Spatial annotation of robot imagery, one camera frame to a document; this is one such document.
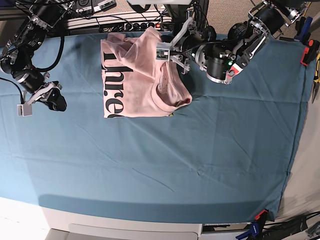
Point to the white power strip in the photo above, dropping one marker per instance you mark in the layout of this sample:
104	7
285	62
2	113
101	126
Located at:
166	26

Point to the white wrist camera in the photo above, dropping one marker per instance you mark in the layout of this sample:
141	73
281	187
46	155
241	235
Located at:
163	51
24	110

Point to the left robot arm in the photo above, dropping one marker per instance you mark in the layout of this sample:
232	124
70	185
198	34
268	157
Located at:
223	59

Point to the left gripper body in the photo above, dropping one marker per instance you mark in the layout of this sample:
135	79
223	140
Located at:
189	45

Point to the teal table cloth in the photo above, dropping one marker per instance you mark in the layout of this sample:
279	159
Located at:
221	159

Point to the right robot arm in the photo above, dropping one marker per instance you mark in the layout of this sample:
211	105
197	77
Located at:
43	17

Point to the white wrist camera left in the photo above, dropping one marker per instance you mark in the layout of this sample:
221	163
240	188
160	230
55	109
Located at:
163	51

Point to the pink T-shirt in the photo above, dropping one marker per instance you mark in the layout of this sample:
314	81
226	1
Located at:
135	83

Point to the blue black clamp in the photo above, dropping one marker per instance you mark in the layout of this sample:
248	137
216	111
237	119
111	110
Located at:
302	28

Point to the yellow handled pliers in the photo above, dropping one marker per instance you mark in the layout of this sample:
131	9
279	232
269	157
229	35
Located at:
316	79

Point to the orange black clamp upper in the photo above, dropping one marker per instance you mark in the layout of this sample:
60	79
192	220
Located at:
310	52

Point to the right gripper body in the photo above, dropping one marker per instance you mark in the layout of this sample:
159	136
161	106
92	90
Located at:
34	81

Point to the orange blue clamp lower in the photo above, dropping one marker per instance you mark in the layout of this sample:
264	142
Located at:
256	227

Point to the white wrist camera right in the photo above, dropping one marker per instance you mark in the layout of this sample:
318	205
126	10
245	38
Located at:
24	110

